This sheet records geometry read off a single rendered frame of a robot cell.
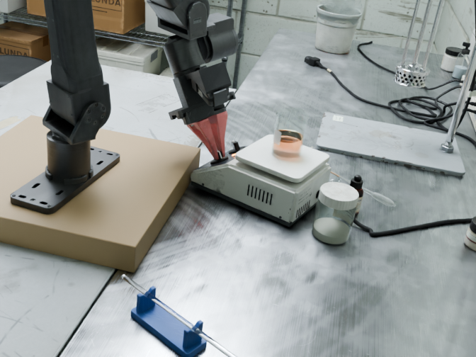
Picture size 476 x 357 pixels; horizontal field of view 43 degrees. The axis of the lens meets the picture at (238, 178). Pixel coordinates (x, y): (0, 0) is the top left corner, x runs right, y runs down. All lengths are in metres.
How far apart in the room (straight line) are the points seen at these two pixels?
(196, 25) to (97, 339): 0.49
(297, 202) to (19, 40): 2.67
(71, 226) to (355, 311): 0.39
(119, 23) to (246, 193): 2.26
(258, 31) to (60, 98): 2.56
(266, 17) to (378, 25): 0.59
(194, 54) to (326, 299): 0.43
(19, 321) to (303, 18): 2.77
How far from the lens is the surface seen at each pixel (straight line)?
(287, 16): 3.34
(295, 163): 0.96
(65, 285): 0.81
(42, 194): 0.89
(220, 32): 1.02
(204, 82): 0.89
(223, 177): 0.98
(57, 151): 0.90
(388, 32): 3.33
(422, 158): 1.28
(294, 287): 0.83
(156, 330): 0.73
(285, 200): 0.93
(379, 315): 0.82
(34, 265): 0.84
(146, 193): 0.92
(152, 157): 1.02
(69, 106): 0.87
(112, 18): 3.15
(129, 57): 3.18
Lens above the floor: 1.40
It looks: 28 degrees down
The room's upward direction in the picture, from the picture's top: 7 degrees clockwise
